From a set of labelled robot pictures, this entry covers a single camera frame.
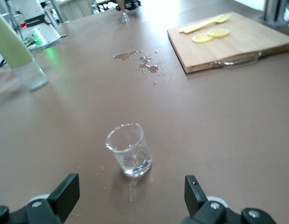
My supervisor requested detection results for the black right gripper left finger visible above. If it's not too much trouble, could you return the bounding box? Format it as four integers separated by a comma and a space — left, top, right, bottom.
0, 173, 80, 224

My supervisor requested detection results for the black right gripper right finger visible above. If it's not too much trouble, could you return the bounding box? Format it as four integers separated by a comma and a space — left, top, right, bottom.
183, 175, 282, 224

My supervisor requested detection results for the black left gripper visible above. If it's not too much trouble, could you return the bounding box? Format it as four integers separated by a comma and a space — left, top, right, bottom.
125, 0, 141, 11

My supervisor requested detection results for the steel double cone jigger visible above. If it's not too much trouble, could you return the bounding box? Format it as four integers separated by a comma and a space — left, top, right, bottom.
117, 0, 131, 24

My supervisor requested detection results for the clear glass measuring cup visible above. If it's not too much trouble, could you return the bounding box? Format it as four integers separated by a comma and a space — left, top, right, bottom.
105, 122, 153, 179

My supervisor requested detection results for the spilled liquid puddle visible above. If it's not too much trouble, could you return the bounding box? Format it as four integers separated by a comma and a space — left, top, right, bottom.
112, 49, 144, 61
135, 56, 159, 74

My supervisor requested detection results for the brown table cover sheet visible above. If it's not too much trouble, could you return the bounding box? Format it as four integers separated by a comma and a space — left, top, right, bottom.
0, 0, 289, 224

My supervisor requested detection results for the yellow plastic fork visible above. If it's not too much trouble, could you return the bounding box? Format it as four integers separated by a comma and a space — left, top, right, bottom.
182, 14, 233, 34

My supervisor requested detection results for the lemon slice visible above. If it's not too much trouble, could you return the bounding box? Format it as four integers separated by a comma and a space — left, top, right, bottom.
191, 33, 214, 44
207, 28, 230, 39

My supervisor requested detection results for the wooden cutting board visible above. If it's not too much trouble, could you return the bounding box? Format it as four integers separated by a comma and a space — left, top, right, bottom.
167, 11, 289, 75

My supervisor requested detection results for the green sleeved glass bottle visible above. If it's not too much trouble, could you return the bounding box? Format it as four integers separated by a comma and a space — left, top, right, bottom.
0, 9, 49, 92

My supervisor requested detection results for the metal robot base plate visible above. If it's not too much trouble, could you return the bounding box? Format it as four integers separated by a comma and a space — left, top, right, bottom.
24, 32, 68, 53

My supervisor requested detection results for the metal camera mast post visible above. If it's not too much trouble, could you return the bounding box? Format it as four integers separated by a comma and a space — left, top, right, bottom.
261, 0, 287, 29

